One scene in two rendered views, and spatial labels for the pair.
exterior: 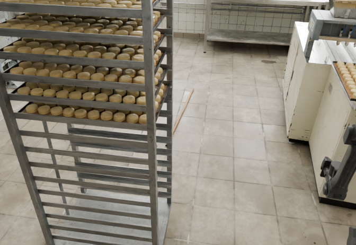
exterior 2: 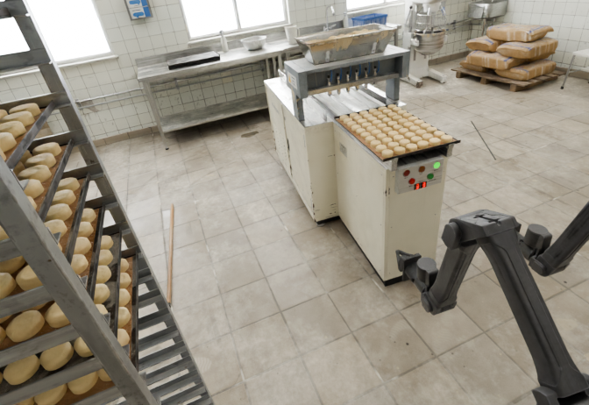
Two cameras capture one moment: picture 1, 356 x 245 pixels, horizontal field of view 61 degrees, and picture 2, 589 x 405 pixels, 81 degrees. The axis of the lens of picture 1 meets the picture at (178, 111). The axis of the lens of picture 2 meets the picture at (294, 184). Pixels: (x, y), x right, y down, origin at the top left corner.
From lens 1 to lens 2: 0.50 m
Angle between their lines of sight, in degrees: 22
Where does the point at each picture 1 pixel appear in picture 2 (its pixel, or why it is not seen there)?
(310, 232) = (396, 331)
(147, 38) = (29, 242)
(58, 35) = not seen: outside the picture
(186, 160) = (206, 316)
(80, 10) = not seen: outside the picture
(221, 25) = (174, 109)
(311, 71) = (313, 136)
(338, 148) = (386, 220)
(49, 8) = not seen: outside the picture
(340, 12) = (319, 57)
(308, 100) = (322, 170)
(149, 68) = (68, 296)
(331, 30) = (316, 81)
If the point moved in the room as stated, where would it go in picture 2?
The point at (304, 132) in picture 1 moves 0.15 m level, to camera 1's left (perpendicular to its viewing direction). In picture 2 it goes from (331, 207) to (314, 215)
